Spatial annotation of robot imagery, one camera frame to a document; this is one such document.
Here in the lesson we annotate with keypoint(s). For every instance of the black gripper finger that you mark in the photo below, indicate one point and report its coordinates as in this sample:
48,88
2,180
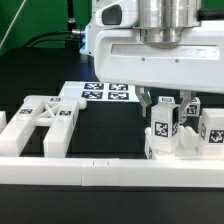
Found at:
187,97
144,97

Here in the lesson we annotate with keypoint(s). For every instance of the white chair seat plate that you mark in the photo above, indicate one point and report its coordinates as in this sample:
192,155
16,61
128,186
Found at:
186,149

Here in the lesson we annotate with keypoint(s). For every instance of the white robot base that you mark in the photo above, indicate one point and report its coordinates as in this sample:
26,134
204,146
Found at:
90,33

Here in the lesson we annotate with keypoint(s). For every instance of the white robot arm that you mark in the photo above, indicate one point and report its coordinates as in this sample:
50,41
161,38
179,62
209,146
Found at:
170,44

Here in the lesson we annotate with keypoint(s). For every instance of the white marker base plate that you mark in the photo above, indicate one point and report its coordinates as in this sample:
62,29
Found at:
98,91

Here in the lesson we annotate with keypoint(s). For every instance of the white chair backrest frame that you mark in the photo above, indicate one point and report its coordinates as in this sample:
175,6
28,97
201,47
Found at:
57,113

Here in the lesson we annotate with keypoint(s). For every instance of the white fence left wall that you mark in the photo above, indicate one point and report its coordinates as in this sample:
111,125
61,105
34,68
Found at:
3,121

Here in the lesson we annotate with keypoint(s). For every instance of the white fence wall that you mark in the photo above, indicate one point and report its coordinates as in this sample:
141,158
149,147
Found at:
111,172
3,121

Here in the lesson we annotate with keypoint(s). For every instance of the white fence front wall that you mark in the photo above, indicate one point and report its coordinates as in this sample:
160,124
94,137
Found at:
111,172

